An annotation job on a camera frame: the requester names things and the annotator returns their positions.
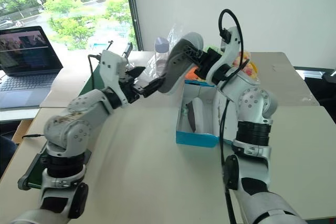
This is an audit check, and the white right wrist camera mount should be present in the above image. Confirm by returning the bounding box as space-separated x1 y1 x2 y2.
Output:
206 26 244 83

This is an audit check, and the grey white-soled shoe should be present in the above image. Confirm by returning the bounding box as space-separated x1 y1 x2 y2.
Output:
157 32 205 95

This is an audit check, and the white shoe with dark insole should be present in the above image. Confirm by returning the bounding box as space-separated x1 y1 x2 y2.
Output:
183 97 214 133

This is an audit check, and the dark blue cloth shape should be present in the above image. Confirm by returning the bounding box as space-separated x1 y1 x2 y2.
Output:
0 134 18 180

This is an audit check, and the grey open laptop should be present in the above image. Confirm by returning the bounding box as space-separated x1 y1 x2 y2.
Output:
0 25 64 110

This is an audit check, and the green board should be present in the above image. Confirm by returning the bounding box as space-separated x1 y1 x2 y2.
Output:
82 62 104 97

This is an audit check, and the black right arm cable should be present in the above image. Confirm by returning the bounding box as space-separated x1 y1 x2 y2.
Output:
217 8 250 224

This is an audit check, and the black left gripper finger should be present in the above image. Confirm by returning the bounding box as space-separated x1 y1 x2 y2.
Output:
142 76 166 97
127 66 146 79

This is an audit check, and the blue and white shoebox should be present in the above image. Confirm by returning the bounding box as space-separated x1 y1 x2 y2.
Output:
175 79 237 148

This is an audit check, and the green toy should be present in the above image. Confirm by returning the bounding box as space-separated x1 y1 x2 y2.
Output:
204 46 223 55

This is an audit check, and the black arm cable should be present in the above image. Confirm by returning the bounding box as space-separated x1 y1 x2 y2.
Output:
87 54 103 79
217 8 250 224

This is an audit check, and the clear plastic bag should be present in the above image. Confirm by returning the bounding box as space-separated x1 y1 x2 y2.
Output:
145 23 186 79

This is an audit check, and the black phone stand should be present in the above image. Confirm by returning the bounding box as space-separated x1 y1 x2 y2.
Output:
121 41 133 59

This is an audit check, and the bag of colourful toys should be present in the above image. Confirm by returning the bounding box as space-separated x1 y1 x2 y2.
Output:
232 50 260 84

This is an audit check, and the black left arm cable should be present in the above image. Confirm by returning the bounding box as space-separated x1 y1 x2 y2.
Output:
87 54 103 79

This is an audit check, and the green panel with black frame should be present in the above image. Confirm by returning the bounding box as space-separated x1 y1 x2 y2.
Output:
17 150 92 191

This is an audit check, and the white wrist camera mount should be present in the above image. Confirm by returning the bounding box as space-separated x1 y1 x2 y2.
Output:
206 26 244 83
100 49 130 104

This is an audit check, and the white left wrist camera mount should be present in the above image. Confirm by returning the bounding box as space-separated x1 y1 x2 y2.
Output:
100 49 130 104

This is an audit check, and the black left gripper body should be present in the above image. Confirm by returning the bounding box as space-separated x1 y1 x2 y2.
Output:
122 69 145 103

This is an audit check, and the orange toy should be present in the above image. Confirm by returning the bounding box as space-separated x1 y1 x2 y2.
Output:
185 66 202 81

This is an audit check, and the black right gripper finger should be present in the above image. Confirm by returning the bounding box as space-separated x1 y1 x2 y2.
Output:
184 45 208 65

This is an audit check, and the black window frame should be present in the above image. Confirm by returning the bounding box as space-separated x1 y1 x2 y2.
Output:
122 0 144 51

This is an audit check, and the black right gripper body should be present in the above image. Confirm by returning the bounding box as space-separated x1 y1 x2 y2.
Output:
194 49 224 80

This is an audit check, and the clear bottle with lilac cap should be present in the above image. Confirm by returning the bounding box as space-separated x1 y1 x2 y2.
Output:
154 36 170 78

